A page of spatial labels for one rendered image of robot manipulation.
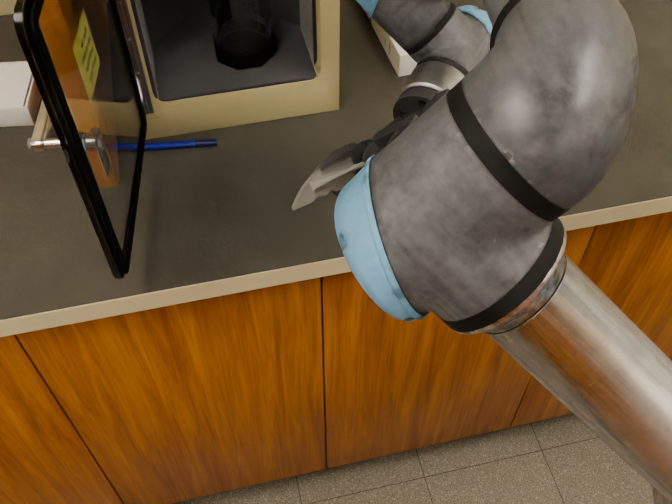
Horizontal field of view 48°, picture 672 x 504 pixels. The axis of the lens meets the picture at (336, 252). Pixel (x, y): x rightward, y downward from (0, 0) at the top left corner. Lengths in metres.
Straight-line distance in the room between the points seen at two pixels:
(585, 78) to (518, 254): 0.12
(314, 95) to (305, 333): 0.39
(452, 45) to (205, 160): 0.48
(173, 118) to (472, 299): 0.78
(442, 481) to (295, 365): 0.69
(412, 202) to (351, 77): 0.84
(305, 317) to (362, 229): 0.71
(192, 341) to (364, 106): 0.48
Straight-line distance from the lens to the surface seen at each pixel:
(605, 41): 0.52
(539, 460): 1.99
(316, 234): 1.08
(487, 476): 1.94
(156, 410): 1.40
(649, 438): 0.64
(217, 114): 1.23
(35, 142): 0.89
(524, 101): 0.48
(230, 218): 1.11
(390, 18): 0.87
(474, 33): 0.90
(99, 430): 1.45
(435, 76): 0.84
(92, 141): 0.87
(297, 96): 1.23
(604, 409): 0.62
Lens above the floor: 1.78
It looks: 52 degrees down
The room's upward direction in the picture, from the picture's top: straight up
